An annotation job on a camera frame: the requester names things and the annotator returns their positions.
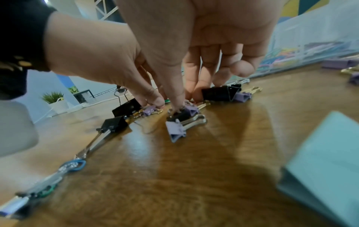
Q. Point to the person's left hand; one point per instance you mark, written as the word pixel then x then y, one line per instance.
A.
pixel 92 48

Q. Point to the person's right hand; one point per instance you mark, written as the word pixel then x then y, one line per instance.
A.
pixel 202 26

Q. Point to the group of binder clips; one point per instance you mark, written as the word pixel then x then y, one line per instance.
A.
pixel 221 93

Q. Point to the heap of sorted paper clips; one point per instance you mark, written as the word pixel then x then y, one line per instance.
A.
pixel 286 56

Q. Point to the clear plastic box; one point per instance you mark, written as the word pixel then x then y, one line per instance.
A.
pixel 317 33

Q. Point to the pile of colourful paper clips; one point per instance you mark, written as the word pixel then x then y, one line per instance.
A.
pixel 74 165

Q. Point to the green plant white pot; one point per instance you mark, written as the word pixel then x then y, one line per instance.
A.
pixel 57 104

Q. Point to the wooden table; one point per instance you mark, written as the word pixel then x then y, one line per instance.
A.
pixel 196 166

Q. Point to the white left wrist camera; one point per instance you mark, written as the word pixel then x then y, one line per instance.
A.
pixel 14 128

